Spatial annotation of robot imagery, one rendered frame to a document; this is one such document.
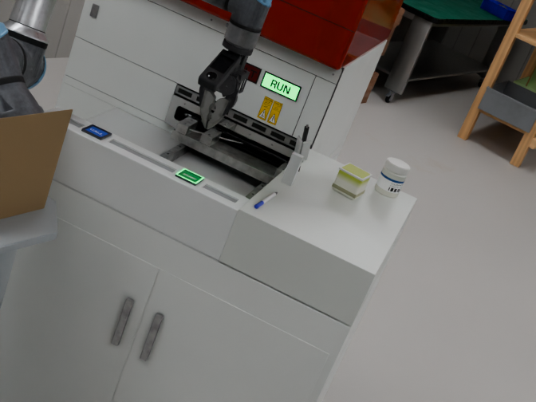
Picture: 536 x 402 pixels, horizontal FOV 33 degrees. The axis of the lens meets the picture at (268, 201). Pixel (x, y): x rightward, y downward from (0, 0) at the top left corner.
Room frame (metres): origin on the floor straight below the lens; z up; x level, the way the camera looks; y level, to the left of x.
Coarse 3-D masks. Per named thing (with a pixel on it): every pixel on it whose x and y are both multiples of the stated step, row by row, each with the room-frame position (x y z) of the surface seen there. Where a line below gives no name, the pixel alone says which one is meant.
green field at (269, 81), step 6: (264, 78) 2.60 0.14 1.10; (270, 78) 2.59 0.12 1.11; (276, 78) 2.59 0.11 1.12; (264, 84) 2.60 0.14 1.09; (270, 84) 2.59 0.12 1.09; (276, 84) 2.59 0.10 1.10; (282, 84) 2.59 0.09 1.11; (288, 84) 2.58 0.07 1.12; (276, 90) 2.59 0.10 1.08; (282, 90) 2.59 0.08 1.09; (288, 90) 2.58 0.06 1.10; (294, 90) 2.58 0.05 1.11; (288, 96) 2.58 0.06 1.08; (294, 96) 2.58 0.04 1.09
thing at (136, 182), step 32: (64, 160) 2.03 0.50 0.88; (96, 160) 2.01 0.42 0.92; (128, 160) 2.00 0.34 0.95; (160, 160) 2.06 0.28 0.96; (96, 192) 2.01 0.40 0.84; (128, 192) 2.00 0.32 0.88; (160, 192) 1.98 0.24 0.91; (192, 192) 1.97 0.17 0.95; (224, 192) 2.02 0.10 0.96; (160, 224) 1.98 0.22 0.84; (192, 224) 1.97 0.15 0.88; (224, 224) 1.95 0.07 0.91
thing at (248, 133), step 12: (180, 96) 2.64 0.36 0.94; (168, 108) 2.63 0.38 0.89; (192, 108) 2.62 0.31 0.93; (168, 120) 2.63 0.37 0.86; (180, 120) 2.63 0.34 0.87; (228, 120) 2.60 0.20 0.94; (240, 132) 2.59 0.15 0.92; (252, 132) 2.58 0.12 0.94; (228, 144) 2.59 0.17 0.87; (264, 144) 2.58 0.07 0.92; (276, 144) 2.57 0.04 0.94; (252, 156) 2.58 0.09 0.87; (288, 156) 2.56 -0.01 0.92
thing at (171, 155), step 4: (180, 144) 2.50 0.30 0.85; (184, 144) 2.51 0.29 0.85; (172, 148) 2.44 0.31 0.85; (176, 148) 2.46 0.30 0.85; (180, 148) 2.47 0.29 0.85; (184, 148) 2.50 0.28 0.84; (188, 148) 2.53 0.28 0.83; (192, 148) 2.57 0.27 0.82; (164, 152) 2.39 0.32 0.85; (168, 152) 2.40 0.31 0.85; (172, 152) 2.42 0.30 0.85; (176, 152) 2.44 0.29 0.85; (180, 152) 2.47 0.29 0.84; (184, 152) 2.51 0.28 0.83; (164, 156) 2.36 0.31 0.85; (168, 156) 2.38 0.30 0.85; (172, 156) 2.41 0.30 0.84; (176, 156) 2.45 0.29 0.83; (172, 160) 2.42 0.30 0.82
